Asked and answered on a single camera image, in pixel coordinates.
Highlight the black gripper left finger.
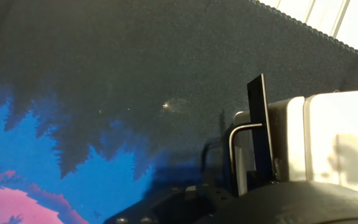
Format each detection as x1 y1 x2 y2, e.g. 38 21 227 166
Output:
103 182 231 224

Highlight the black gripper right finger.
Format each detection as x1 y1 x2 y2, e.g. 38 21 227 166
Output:
246 169 280 189

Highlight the metal wire drawer handle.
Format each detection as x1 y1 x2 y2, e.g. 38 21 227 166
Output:
227 123 264 197

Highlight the small silver drawer cabinet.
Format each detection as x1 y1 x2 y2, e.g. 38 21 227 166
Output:
233 89 358 197

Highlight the landscape print desk mat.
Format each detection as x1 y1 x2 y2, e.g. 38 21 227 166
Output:
0 0 358 224

